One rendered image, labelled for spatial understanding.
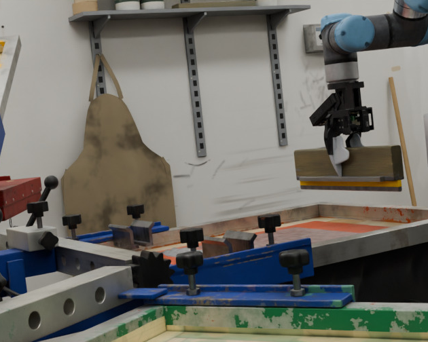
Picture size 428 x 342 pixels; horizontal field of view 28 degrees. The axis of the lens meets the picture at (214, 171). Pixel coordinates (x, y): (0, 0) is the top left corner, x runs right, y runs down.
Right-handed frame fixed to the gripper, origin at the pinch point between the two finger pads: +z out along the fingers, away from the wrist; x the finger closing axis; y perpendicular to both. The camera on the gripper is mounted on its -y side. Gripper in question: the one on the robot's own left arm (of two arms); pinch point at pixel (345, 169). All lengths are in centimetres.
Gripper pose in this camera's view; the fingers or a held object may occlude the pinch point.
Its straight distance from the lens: 199.3
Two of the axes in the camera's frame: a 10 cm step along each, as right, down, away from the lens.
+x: 8.5, -1.2, 5.1
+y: 5.1, -0.1, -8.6
